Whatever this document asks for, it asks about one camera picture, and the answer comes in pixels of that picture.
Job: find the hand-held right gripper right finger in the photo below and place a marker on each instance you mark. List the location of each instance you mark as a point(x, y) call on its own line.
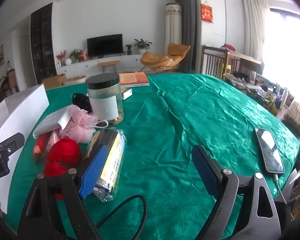
point(205, 170)

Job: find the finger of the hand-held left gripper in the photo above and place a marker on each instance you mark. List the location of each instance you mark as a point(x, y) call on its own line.
point(10, 142)

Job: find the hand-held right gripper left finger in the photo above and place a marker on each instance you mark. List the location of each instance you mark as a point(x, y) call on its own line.
point(93, 172)

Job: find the bag of wooden cotton swabs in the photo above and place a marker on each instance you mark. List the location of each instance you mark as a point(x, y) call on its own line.
point(112, 165)

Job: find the red yarn ball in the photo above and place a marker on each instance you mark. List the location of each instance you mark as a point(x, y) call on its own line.
point(62, 152)

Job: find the pink mesh bath loofah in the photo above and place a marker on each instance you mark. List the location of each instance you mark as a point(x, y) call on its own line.
point(77, 125)

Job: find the black mesh bath sponge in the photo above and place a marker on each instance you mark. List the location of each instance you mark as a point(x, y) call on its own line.
point(81, 102)

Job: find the white cardboard box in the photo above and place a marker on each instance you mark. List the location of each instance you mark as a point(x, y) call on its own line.
point(20, 115)

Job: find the red pink plastic packet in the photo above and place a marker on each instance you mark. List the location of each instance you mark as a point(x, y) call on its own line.
point(41, 146)

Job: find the white paper packet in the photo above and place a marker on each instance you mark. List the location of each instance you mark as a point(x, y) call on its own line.
point(50, 122)

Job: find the green satin tablecloth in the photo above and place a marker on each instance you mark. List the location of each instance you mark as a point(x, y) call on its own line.
point(165, 120)

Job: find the smartphone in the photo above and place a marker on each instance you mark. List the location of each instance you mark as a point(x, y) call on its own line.
point(270, 150)

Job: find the clear jar with black lid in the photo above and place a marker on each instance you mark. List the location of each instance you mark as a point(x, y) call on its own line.
point(105, 105)

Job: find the small white box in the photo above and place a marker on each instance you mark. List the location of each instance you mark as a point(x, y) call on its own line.
point(127, 93)

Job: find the pile of household clutter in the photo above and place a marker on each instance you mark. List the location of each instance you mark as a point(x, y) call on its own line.
point(272, 97)

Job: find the round white vase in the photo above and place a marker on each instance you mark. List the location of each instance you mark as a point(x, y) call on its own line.
point(68, 61)

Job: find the orange book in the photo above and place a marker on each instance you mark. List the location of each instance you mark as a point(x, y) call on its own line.
point(133, 80)

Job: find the red flower bouquet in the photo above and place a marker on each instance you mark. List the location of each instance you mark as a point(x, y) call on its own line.
point(61, 55)

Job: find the dark display cabinet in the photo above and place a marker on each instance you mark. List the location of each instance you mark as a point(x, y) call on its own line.
point(43, 45)

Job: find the white television cabinet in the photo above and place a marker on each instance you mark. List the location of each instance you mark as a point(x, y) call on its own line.
point(90, 66)

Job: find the bushy green potted plant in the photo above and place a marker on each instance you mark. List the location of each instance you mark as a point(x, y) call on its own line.
point(75, 54)

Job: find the small wooden side table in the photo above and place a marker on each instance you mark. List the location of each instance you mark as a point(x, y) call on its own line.
point(108, 63)

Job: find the wooden crib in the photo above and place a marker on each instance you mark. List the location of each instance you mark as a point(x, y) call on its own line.
point(240, 60)

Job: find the orange lounge chair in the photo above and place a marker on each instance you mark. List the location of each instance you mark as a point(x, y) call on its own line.
point(160, 60)

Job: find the red cloth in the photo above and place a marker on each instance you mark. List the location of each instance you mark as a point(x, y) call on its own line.
point(228, 47)

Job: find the small potted plant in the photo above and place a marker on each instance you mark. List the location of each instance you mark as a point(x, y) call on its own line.
point(129, 50)

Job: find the flat screen television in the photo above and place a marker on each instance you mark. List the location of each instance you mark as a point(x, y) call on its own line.
point(105, 45)

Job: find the large green potted plant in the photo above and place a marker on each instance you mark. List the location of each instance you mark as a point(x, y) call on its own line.
point(141, 45)

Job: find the grey curtain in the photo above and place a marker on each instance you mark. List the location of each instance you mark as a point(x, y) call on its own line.
point(188, 25)

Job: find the white curtain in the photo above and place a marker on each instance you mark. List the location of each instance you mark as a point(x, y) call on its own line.
point(255, 27)

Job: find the framed wall painting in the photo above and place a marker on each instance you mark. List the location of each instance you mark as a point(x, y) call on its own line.
point(0, 55)

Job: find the red wall hanging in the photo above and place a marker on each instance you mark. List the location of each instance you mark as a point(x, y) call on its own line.
point(207, 13)

